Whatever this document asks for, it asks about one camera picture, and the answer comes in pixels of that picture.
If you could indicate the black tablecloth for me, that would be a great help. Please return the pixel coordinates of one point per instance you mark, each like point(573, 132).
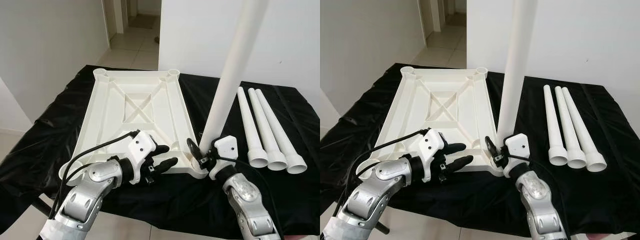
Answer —
point(475, 200)
point(200, 200)

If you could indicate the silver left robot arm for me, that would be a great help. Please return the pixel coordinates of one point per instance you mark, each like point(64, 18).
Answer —
point(395, 170)
point(95, 175)

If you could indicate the white plastic table leg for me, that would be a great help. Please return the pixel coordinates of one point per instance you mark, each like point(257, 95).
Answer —
point(567, 125)
point(580, 125)
point(515, 75)
point(262, 125)
point(248, 125)
point(553, 125)
point(276, 125)
point(232, 75)

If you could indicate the white plastic table top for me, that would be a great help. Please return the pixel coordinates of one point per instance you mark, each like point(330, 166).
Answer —
point(405, 125)
point(100, 125)

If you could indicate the white door frame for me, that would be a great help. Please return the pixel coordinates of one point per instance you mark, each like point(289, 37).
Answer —
point(438, 15)
point(120, 15)

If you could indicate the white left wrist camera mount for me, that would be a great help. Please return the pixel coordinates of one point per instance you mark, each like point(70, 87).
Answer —
point(432, 142)
point(141, 145)

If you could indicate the black metal table leg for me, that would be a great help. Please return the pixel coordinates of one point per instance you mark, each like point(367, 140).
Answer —
point(381, 228)

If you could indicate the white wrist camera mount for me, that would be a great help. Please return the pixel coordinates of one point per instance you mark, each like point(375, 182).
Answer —
point(141, 145)
point(432, 142)
point(227, 147)
point(517, 146)

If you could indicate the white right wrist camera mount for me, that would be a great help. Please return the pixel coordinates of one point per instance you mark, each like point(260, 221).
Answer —
point(227, 147)
point(517, 146)

